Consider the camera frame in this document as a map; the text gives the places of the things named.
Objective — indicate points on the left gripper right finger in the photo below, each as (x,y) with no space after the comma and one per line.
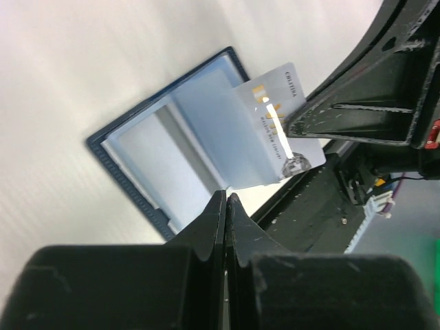
(273,288)

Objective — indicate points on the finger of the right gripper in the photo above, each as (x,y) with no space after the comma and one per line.
(394,24)
(394,103)

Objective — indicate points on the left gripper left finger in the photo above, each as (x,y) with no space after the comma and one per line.
(177,285)

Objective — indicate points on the diamond print silver card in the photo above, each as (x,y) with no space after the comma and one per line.
(269,100)

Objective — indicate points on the blue card holder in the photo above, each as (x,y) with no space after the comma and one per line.
(172,151)

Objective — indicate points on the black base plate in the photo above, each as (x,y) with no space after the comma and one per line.
(321,210)

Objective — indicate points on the grey slotted cable duct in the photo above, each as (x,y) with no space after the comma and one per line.
(370,213)

